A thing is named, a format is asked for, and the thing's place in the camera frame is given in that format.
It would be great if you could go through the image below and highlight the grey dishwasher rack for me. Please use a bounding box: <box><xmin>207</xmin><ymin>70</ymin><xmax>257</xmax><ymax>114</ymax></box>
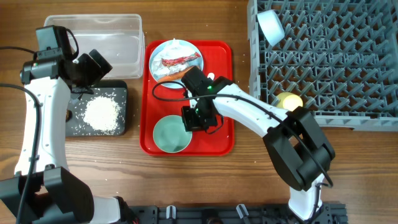
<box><xmin>247</xmin><ymin>0</ymin><xmax>397</xmax><ymax>132</ymax></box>

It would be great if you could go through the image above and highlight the white plastic spoon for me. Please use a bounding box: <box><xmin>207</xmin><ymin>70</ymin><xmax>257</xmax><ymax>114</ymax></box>
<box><xmin>188</xmin><ymin>73</ymin><xmax>215</xmax><ymax>108</ymax></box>

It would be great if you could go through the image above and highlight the mint green bowl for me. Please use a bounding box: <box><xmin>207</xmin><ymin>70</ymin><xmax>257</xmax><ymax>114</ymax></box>
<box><xmin>153</xmin><ymin>115</ymin><xmax>193</xmax><ymax>154</ymax></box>

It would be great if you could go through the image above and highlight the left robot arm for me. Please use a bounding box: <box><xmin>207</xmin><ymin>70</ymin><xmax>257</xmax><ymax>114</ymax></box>
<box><xmin>1</xmin><ymin>26</ymin><xmax>131</xmax><ymax>223</ymax></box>

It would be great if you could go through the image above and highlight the brown food scrap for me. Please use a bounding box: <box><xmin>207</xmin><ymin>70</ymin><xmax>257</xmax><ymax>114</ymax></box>
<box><xmin>65</xmin><ymin>110</ymin><xmax>72</xmax><ymax>122</ymax></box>

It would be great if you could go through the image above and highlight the large light blue plate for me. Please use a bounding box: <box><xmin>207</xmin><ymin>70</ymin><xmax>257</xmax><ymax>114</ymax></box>
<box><xmin>149</xmin><ymin>39</ymin><xmax>204</xmax><ymax>89</ymax></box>

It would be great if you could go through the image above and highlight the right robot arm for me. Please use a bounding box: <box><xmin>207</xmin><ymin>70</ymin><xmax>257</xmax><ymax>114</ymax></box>
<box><xmin>182</xmin><ymin>67</ymin><xmax>335</xmax><ymax>223</ymax></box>

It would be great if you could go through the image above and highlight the clear plastic bin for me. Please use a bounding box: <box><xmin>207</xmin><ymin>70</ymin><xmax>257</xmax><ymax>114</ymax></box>
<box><xmin>44</xmin><ymin>14</ymin><xmax>145</xmax><ymax>79</ymax></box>

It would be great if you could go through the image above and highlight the red snack wrapper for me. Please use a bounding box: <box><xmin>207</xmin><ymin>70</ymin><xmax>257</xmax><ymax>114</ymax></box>
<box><xmin>161</xmin><ymin>52</ymin><xmax>201</xmax><ymax>67</ymax></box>

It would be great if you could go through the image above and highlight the small light blue bowl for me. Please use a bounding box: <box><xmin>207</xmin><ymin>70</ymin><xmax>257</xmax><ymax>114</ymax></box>
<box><xmin>257</xmin><ymin>10</ymin><xmax>285</xmax><ymax>47</ymax></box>

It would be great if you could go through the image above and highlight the white rice pile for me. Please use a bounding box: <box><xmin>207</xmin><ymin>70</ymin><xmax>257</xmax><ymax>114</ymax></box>
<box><xmin>83</xmin><ymin>96</ymin><xmax>121</xmax><ymax>132</ymax></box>

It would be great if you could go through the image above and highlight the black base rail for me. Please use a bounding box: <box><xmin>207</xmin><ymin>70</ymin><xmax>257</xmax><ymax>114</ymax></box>
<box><xmin>131</xmin><ymin>202</ymin><xmax>348</xmax><ymax>224</ymax></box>

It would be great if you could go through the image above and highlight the yellow plastic cup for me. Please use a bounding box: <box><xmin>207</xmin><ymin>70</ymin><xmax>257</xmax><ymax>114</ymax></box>
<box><xmin>276</xmin><ymin>92</ymin><xmax>303</xmax><ymax>111</ymax></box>

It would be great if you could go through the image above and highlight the orange carrot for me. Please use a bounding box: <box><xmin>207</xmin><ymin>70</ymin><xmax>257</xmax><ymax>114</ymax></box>
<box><xmin>153</xmin><ymin>65</ymin><xmax>200</xmax><ymax>82</ymax></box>

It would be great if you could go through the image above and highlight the white crumpled tissue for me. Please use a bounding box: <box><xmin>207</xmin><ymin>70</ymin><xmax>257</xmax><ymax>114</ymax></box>
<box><xmin>150</xmin><ymin>39</ymin><xmax>195</xmax><ymax>74</ymax></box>

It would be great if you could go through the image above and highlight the black tray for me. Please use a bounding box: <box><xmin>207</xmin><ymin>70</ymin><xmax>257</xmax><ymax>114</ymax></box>
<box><xmin>66</xmin><ymin>80</ymin><xmax>128</xmax><ymax>137</ymax></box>

